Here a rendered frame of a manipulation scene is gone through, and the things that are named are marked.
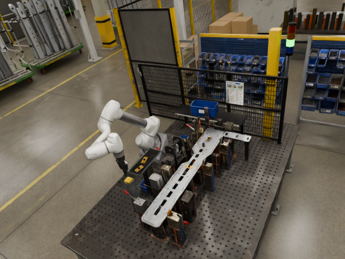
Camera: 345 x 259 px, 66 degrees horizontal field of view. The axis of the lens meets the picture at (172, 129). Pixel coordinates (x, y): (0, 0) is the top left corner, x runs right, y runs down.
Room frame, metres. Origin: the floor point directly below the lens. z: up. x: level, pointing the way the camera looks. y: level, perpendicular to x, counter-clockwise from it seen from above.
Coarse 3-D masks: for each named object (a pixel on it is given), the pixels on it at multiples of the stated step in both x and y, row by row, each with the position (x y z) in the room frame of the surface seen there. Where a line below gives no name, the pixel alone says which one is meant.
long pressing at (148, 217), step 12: (204, 132) 2.44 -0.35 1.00; (216, 132) 2.41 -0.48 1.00; (216, 144) 2.20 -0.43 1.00; (192, 156) 2.07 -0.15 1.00; (204, 156) 2.04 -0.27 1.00; (180, 168) 1.93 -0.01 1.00; (168, 192) 1.65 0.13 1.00; (180, 192) 1.63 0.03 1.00; (156, 204) 1.54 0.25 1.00; (168, 204) 1.52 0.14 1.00; (144, 216) 1.44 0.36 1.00; (156, 216) 1.41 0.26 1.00
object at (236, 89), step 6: (228, 84) 2.72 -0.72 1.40; (234, 84) 2.68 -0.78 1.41; (240, 84) 2.64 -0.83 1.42; (228, 90) 2.72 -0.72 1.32; (234, 90) 2.68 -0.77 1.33; (240, 90) 2.64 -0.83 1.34; (234, 96) 2.69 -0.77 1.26; (240, 96) 2.64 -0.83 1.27; (234, 102) 2.69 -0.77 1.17; (240, 102) 2.64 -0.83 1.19
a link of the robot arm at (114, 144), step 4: (108, 136) 1.72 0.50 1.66; (112, 136) 1.71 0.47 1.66; (116, 136) 1.71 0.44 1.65; (108, 140) 1.70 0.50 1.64; (112, 140) 1.69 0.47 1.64; (116, 140) 1.69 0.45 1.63; (120, 140) 1.72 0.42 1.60; (108, 144) 1.68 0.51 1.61; (112, 144) 1.68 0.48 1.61; (116, 144) 1.69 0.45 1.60; (120, 144) 1.70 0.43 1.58; (108, 148) 1.67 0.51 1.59; (112, 148) 1.67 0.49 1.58; (116, 148) 1.68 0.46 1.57; (120, 148) 1.70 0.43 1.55; (108, 152) 1.66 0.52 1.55; (112, 152) 1.68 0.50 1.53; (116, 152) 1.69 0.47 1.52
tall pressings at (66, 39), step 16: (32, 0) 9.36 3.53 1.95; (48, 0) 9.50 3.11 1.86; (32, 16) 9.13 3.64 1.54; (48, 16) 9.60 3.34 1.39; (64, 16) 9.72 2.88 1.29; (32, 32) 8.86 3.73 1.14; (48, 32) 9.30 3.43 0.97; (64, 32) 9.50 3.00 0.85; (32, 48) 8.97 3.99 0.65; (48, 48) 9.08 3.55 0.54; (64, 48) 9.60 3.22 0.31
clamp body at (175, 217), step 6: (168, 216) 1.35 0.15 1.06; (174, 216) 1.34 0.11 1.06; (180, 216) 1.33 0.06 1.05; (168, 222) 1.34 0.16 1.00; (174, 222) 1.30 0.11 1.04; (180, 222) 1.31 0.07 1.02; (174, 228) 1.31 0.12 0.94; (180, 228) 1.29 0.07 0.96; (174, 234) 1.33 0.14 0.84; (180, 234) 1.31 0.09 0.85; (174, 240) 1.33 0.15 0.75; (180, 240) 1.29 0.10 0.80; (186, 240) 1.33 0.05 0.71; (180, 246) 1.30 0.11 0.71
